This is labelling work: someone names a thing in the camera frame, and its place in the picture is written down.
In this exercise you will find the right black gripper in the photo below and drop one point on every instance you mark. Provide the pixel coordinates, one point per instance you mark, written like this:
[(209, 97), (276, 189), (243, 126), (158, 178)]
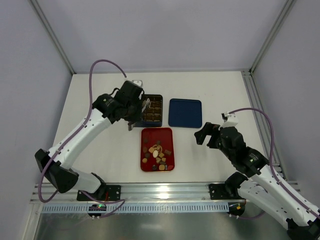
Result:
[(213, 137)]

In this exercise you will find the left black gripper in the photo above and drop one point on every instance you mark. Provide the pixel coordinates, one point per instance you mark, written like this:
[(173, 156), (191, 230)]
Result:
[(136, 114)]

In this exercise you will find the red lacquer tray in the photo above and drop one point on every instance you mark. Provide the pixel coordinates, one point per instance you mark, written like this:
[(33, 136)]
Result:
[(161, 139)]

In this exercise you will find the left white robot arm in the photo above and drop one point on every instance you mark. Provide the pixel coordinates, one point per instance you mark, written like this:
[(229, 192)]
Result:
[(56, 164)]

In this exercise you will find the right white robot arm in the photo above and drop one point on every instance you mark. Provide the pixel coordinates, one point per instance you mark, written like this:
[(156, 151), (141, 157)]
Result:
[(256, 181)]

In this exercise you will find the brown rectangular chocolate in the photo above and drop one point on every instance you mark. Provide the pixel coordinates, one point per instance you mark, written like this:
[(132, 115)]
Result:
[(167, 152)]

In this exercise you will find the tan square chocolate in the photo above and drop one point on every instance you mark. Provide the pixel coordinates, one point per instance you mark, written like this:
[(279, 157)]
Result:
[(151, 150)]

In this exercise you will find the white oval chocolate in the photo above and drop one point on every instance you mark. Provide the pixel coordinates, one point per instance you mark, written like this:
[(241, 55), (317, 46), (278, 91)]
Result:
[(155, 153)]

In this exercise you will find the dark round chocolate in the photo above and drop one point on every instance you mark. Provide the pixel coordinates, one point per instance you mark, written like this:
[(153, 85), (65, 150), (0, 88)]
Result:
[(154, 167)]

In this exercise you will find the dark blue box lid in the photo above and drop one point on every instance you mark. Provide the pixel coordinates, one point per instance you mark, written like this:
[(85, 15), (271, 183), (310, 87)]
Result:
[(185, 113)]

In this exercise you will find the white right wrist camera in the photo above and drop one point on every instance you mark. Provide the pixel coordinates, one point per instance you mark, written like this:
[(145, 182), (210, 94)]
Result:
[(229, 120)]

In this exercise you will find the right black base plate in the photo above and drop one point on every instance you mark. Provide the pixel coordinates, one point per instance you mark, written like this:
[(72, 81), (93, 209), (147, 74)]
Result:
[(222, 191)]

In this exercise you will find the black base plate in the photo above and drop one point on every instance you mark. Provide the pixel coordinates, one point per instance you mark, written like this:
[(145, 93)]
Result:
[(110, 193), (222, 191)]

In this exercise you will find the aluminium front rail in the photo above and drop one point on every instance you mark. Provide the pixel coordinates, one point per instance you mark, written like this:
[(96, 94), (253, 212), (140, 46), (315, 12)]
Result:
[(172, 191)]

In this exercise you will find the aluminium rail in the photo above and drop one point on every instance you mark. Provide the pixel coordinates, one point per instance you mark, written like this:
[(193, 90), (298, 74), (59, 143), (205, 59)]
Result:
[(172, 191), (261, 120)]

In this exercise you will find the aluminium right rail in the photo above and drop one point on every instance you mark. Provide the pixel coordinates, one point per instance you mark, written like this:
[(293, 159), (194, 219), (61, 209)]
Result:
[(261, 120)]

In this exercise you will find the slotted grey cable duct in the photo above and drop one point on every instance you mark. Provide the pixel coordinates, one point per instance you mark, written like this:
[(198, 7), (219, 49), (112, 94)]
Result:
[(137, 208)]

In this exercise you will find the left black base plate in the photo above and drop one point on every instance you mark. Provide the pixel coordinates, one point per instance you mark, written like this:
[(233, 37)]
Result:
[(110, 193)]

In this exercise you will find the left frame post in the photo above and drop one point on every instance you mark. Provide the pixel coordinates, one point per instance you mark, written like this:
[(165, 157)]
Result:
[(51, 34)]

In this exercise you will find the frame post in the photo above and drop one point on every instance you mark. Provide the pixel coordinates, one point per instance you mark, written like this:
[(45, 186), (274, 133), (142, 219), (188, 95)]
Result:
[(51, 34), (276, 27)]

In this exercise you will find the right frame post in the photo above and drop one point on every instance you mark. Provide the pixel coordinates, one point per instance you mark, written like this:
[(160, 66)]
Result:
[(276, 27)]

